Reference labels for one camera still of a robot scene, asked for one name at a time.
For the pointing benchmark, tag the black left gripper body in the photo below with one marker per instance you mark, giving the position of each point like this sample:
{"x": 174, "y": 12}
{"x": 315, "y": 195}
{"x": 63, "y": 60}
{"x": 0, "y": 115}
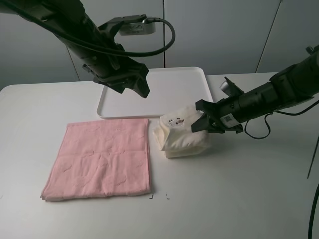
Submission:
{"x": 108, "y": 69}

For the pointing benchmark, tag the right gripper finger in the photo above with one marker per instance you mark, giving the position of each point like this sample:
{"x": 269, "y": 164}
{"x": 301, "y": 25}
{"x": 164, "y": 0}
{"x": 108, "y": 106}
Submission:
{"x": 202, "y": 124}

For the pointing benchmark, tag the cream white towel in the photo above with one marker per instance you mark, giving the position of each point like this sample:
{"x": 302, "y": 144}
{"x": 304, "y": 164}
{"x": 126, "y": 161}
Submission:
{"x": 174, "y": 137}

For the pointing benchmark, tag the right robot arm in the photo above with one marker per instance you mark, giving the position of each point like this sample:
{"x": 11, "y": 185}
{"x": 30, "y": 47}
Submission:
{"x": 294, "y": 85}

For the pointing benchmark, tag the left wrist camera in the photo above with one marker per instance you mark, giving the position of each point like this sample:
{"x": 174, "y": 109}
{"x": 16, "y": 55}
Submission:
{"x": 129, "y": 25}

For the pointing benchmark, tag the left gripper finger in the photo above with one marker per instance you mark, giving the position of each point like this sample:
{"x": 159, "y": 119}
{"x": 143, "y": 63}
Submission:
{"x": 117, "y": 86}
{"x": 139, "y": 85}

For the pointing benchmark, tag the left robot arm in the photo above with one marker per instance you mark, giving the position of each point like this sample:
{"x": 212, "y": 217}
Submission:
{"x": 68, "y": 21}

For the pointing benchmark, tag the pink towel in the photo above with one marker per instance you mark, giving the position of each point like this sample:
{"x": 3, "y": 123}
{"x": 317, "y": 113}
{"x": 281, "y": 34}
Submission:
{"x": 101, "y": 159}

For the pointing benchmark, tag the white rectangular plastic tray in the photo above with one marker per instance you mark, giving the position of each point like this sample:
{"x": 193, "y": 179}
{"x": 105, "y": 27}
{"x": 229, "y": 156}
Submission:
{"x": 170, "y": 90}

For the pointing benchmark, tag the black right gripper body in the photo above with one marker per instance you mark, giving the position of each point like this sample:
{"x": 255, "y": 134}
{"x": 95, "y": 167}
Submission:
{"x": 217, "y": 115}

